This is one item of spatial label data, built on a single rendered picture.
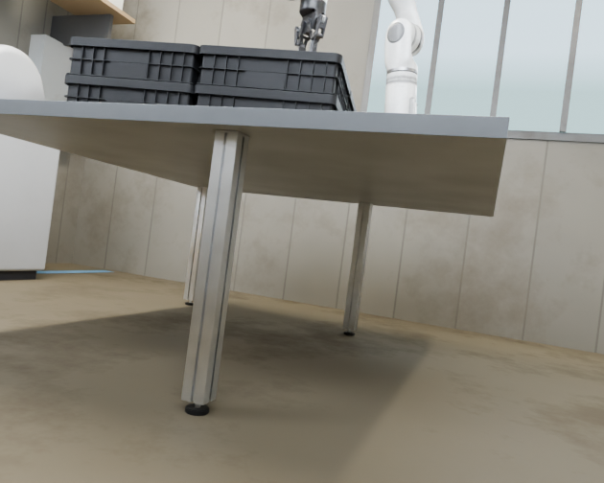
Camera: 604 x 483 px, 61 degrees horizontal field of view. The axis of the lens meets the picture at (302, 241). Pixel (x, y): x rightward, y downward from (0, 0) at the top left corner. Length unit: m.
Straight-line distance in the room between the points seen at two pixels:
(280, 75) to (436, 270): 2.28
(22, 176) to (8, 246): 0.40
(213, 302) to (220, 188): 0.26
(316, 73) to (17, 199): 2.24
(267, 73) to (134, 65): 0.39
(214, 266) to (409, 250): 2.43
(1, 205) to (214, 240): 2.16
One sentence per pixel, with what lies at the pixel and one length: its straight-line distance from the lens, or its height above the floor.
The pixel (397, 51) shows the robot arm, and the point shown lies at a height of 1.02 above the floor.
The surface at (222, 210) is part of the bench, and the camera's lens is 1.19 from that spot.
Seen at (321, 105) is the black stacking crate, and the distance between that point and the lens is 1.40.
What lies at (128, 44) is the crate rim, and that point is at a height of 0.92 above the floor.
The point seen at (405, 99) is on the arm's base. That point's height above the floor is 0.88.
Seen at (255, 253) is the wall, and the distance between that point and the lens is 3.82.
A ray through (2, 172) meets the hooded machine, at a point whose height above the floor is 0.60.
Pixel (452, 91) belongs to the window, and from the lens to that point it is 3.63.
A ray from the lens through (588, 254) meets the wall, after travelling 3.52.
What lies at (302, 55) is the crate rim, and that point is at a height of 0.92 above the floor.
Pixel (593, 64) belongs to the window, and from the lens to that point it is 3.71.
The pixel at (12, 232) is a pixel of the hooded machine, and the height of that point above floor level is 0.27.
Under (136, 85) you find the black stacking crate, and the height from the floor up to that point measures 0.80.
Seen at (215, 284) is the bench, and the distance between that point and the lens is 1.19.
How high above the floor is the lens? 0.43
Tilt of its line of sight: level
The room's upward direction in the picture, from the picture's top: 7 degrees clockwise
